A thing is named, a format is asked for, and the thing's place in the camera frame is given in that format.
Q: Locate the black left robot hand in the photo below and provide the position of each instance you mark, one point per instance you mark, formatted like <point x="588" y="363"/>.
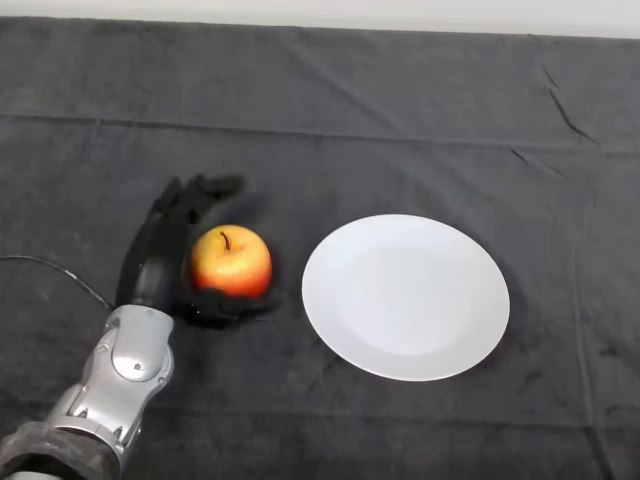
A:
<point x="155" y="255"/>

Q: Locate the red yellow apple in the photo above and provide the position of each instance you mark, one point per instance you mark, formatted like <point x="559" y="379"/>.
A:
<point x="232" y="265"/>

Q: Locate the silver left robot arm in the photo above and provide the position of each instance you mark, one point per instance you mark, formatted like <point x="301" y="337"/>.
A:
<point x="110" y="375"/>

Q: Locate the white round plate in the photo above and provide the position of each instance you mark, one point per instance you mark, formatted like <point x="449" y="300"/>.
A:
<point x="405" y="300"/>

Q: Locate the black cloth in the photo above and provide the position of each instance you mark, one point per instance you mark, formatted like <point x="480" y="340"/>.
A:
<point x="400" y="125"/>

